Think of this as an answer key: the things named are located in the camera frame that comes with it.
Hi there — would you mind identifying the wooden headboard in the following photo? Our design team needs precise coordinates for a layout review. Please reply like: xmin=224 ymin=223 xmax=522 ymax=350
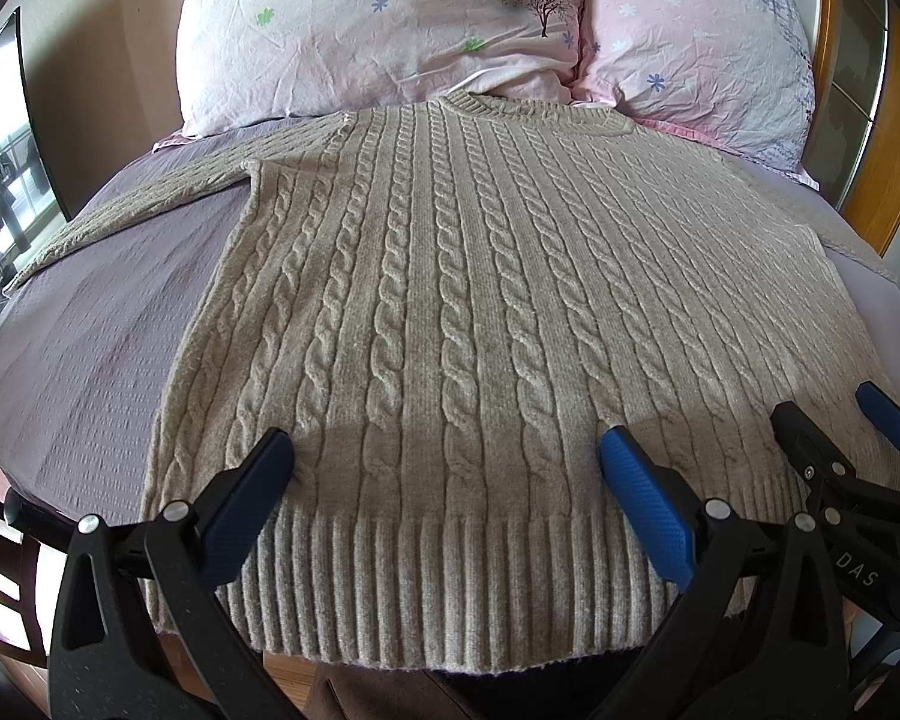
xmin=797 ymin=0 xmax=900 ymax=254

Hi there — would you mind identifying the pink floral pillow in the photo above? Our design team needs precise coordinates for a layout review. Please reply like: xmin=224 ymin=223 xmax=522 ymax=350
xmin=572 ymin=0 xmax=816 ymax=182

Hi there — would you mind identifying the beige cable knit sweater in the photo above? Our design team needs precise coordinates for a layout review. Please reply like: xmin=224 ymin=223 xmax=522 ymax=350
xmin=37 ymin=93 xmax=900 ymax=673

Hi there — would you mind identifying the window with frame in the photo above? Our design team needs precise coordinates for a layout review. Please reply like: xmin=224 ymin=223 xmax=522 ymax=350
xmin=0 ymin=11 xmax=68 ymax=309

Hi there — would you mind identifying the white floral pillow with tree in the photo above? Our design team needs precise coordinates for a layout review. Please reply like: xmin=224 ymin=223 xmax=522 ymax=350
xmin=176 ymin=0 xmax=580 ymax=140

